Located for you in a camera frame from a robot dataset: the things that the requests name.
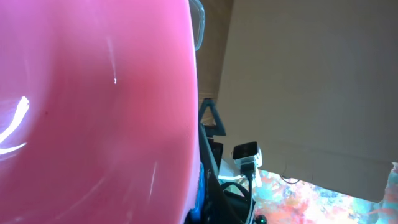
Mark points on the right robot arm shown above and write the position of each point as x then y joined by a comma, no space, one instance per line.
240,198

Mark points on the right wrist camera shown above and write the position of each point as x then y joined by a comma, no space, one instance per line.
248,158

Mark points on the clear plastic container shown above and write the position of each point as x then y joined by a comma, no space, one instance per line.
198,18

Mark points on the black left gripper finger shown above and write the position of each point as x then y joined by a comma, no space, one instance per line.
217,209

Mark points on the pink scoop blue handle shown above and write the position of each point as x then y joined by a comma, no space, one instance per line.
99,112

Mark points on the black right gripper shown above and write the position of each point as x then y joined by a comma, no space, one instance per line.
216,128

